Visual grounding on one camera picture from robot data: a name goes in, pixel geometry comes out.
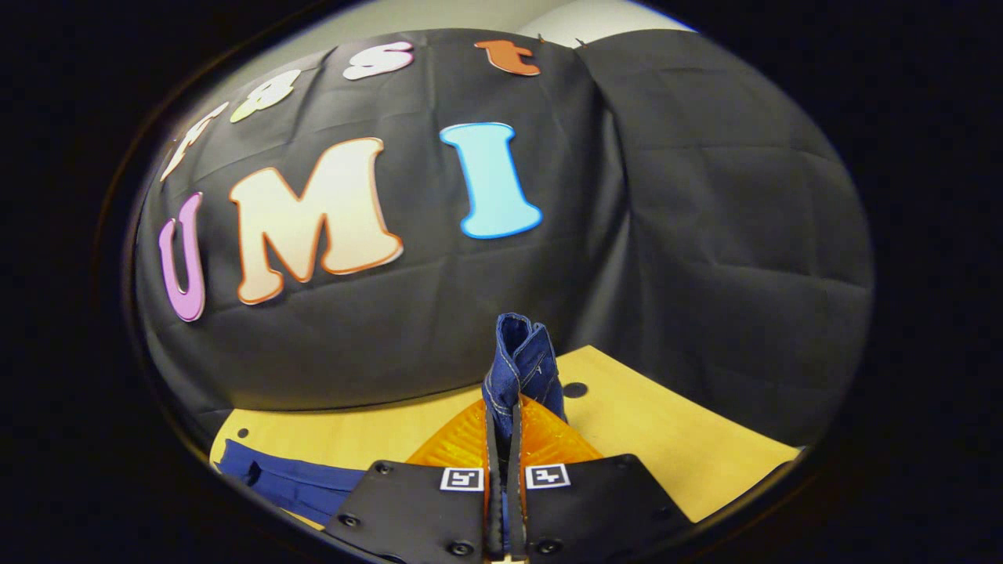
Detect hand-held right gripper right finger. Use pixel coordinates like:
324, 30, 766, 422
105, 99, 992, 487
505, 396, 694, 562

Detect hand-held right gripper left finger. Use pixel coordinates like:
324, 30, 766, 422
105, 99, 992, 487
323, 396, 506, 562

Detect blue jeans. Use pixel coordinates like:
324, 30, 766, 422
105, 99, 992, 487
215, 313, 567, 549

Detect black backdrop cloth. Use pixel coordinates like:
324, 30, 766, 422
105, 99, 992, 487
133, 29, 874, 447

